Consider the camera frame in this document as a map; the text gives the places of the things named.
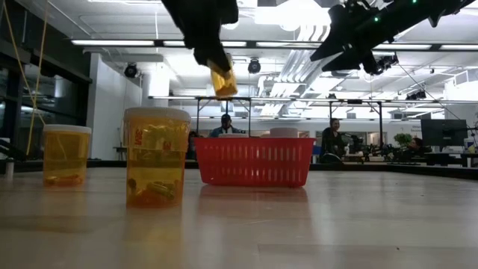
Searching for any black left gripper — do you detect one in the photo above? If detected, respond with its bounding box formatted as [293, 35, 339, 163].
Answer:
[160, 0, 240, 75]

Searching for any person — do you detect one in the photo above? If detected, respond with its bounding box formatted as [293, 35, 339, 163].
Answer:
[320, 117, 347, 164]
[406, 137, 429, 155]
[208, 113, 244, 139]

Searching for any green potted office plant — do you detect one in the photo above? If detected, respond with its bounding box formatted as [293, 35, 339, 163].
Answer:
[393, 132, 413, 148]

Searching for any black computer monitor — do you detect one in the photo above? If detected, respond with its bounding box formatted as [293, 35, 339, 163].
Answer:
[420, 118, 469, 148]

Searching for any small white cylinder post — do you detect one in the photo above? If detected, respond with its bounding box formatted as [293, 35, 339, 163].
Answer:
[4, 157, 16, 179]

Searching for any long ceiling light strip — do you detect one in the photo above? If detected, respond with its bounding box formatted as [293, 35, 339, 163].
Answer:
[70, 39, 156, 47]

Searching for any yellow power cable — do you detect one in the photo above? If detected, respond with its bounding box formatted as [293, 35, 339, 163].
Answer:
[1, 0, 50, 157]

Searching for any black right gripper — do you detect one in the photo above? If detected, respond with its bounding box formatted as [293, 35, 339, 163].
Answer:
[309, 1, 401, 73]

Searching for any red plastic basket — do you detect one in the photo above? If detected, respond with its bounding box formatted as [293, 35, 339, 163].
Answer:
[193, 136, 317, 189]

